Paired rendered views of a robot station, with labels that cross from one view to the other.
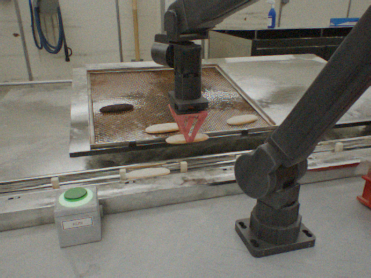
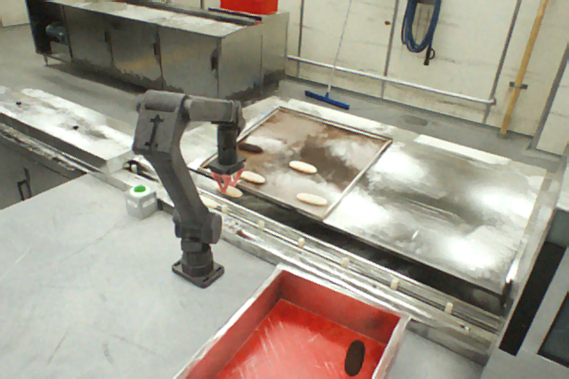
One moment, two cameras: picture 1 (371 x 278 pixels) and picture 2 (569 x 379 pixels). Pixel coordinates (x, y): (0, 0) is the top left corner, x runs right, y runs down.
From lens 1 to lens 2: 1.06 m
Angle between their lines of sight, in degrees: 42
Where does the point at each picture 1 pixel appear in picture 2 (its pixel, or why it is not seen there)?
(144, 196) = not seen: hidden behind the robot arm
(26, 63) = (387, 55)
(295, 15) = not seen: outside the picture
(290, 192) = (190, 245)
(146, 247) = (148, 234)
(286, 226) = (187, 263)
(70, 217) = (129, 198)
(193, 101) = (220, 165)
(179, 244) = (160, 243)
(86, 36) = (462, 39)
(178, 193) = not seen: hidden behind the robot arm
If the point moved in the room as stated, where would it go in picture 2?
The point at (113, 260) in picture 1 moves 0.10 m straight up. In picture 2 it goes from (131, 229) to (127, 201)
